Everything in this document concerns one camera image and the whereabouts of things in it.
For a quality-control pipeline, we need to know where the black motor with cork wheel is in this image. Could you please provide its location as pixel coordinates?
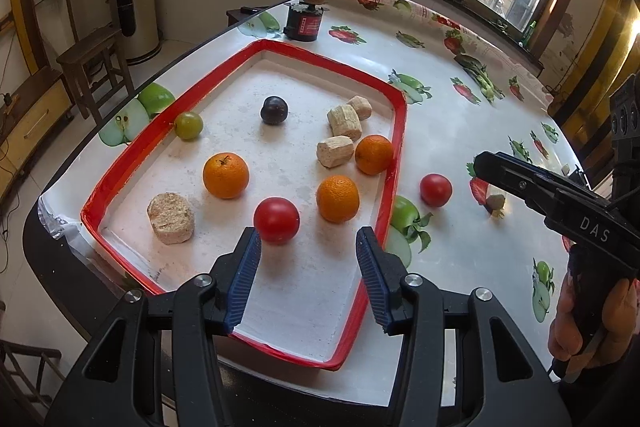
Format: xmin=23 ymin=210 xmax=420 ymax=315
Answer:
xmin=282 ymin=0 xmax=328 ymax=42

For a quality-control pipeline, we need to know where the green plum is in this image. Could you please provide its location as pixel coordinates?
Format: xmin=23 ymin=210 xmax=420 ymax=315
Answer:
xmin=174 ymin=111 xmax=204 ymax=142

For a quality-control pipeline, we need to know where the low wooden cabinet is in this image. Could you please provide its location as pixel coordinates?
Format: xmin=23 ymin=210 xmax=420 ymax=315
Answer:
xmin=0 ymin=67 xmax=76 ymax=202

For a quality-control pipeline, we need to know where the person's right hand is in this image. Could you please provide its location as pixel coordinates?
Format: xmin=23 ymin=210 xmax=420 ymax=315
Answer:
xmin=547 ymin=277 xmax=640 ymax=375

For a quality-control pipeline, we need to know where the wooden chair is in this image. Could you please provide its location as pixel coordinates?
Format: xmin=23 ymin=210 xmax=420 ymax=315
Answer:
xmin=0 ymin=337 xmax=66 ymax=427

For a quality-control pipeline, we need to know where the beige round flat block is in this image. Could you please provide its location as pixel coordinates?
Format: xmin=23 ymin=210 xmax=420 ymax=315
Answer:
xmin=146 ymin=192 xmax=195 ymax=246

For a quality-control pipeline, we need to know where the red tomato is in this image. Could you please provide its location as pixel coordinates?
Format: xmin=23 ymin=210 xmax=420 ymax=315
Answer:
xmin=253 ymin=197 xmax=301 ymax=244
xmin=419 ymin=173 xmax=453 ymax=208

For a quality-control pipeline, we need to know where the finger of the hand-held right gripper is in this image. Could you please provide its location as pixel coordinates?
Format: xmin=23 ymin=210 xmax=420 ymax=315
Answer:
xmin=472 ymin=150 xmax=568 ymax=220

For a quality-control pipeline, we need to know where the wooden stool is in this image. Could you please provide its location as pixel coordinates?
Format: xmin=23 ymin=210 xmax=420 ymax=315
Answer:
xmin=56 ymin=26 xmax=137 ymax=124

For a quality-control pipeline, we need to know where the dark purple plum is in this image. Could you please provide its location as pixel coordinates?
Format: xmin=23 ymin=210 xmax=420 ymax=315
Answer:
xmin=260 ymin=95 xmax=289 ymax=126

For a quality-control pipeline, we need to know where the fruit print tablecloth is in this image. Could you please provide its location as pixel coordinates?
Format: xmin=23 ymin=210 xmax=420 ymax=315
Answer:
xmin=37 ymin=0 xmax=601 ymax=408

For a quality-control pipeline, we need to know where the dark wooden side table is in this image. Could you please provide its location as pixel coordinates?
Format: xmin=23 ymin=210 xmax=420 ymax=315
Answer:
xmin=226 ymin=6 xmax=273 ymax=28

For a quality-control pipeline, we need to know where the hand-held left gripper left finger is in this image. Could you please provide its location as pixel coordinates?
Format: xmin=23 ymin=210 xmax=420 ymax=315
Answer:
xmin=45 ymin=227 xmax=263 ymax=427

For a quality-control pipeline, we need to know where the beige fibrous cylinder block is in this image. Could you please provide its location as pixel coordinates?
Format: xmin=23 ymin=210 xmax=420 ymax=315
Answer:
xmin=327 ymin=104 xmax=363 ymax=142
xmin=316 ymin=135 xmax=355 ymax=169
xmin=347 ymin=95 xmax=374 ymax=121

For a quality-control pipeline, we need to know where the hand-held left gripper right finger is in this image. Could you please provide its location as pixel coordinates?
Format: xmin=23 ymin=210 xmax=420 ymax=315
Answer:
xmin=355 ymin=226 xmax=573 ymax=427

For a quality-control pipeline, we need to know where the red-rimmed white tray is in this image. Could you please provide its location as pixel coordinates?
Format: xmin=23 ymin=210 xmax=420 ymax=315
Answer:
xmin=81 ymin=39 xmax=408 ymax=370

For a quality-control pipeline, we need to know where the orange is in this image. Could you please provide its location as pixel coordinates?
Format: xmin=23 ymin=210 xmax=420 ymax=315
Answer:
xmin=316 ymin=175 xmax=361 ymax=224
xmin=202 ymin=152 xmax=250 ymax=200
xmin=354 ymin=134 xmax=395 ymax=176

